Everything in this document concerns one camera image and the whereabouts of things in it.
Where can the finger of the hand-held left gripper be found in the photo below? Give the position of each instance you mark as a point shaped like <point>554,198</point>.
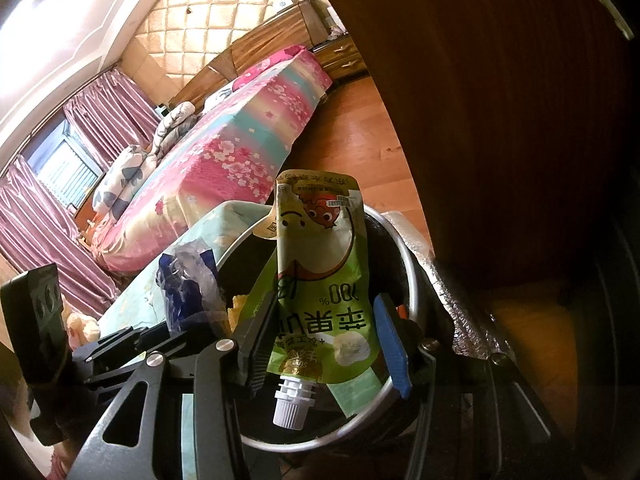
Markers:
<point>150,337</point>

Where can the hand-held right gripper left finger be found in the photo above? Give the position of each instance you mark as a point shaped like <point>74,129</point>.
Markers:
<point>257,340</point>

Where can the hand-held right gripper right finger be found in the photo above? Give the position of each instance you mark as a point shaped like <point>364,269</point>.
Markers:
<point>392,345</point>

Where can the blue plastic wrapper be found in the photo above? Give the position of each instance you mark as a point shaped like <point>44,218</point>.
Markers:
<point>185,290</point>

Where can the white trash bin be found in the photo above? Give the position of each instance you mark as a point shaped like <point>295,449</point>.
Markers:
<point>407,265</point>

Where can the green spout pouch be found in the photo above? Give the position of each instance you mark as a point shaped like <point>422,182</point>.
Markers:
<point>320,270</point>

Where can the cream teddy bear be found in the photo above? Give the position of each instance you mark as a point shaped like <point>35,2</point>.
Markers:
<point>82,330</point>

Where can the black bin bag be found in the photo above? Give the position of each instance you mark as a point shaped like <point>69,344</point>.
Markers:
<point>245,265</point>

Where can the wide pink curtain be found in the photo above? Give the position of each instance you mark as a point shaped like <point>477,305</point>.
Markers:
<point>40,230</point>

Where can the window with blinds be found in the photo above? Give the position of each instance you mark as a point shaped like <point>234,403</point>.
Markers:
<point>65,170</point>

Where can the large folded heart print quilt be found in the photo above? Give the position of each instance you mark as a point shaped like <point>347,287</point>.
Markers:
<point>120,180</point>

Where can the bed with pink floral sheet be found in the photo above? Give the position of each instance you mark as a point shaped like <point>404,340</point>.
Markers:
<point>225,150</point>

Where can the narrow pink curtain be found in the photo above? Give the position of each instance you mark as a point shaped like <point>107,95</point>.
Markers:
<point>110,110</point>

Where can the small folded heart print quilt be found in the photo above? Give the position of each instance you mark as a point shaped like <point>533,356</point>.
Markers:
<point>172,122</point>

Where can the white pillow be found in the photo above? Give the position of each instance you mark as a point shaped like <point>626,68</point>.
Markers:
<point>217,99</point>

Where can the dark wooden panel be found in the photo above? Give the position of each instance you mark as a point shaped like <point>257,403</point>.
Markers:
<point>500,110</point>

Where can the pink pillow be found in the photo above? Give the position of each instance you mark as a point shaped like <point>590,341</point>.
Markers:
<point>255,75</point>

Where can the wooden nightstand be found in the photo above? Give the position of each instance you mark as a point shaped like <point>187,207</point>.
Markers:
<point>340,57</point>

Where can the wooden headboard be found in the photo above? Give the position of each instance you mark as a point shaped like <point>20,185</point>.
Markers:
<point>260,40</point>

